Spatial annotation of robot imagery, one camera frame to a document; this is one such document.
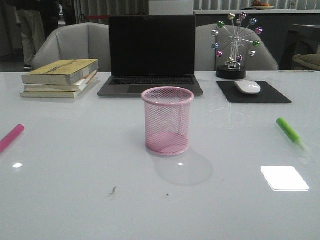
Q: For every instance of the green marker pen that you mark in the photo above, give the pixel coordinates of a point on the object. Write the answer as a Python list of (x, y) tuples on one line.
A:
[(291, 133)]

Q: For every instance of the pink marker pen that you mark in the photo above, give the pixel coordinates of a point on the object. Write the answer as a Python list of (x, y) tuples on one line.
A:
[(11, 136)]

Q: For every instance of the pink mesh pen holder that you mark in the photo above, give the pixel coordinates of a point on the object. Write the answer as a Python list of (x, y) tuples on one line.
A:
[(167, 119)]

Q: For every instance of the grey laptop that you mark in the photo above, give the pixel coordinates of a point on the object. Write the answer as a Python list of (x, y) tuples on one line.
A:
[(148, 51)]

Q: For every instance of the ferris wheel desk ornament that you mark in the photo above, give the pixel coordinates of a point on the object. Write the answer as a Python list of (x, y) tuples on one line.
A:
[(236, 38)]

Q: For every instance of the grey right armchair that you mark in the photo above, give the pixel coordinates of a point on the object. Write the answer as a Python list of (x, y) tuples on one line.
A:
[(206, 61)]

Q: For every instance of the grey armchair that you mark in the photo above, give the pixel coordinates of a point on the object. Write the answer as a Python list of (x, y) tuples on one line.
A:
[(206, 61), (79, 41)]

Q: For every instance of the white computer mouse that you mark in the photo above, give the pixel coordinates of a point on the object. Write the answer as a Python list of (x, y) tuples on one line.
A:
[(247, 87)]

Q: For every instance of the grey left armchair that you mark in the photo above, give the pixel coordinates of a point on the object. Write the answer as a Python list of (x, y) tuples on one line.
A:
[(79, 41)]

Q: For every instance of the yellow top book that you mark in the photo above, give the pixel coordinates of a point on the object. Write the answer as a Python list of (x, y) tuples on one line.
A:
[(61, 72)]

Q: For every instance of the white middle book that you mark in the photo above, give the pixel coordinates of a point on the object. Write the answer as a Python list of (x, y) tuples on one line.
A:
[(77, 87)]

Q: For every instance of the yellow-edged bottom book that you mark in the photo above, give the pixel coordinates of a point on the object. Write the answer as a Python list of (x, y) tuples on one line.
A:
[(57, 94)]

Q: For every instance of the fruit bowl on counter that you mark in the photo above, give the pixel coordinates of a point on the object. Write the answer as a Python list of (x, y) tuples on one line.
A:
[(260, 5)]

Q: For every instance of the dark side table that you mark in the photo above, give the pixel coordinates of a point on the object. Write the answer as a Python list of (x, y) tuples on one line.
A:
[(301, 39)]

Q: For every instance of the person in beige trousers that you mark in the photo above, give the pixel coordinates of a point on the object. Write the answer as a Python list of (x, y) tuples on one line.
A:
[(38, 19)]

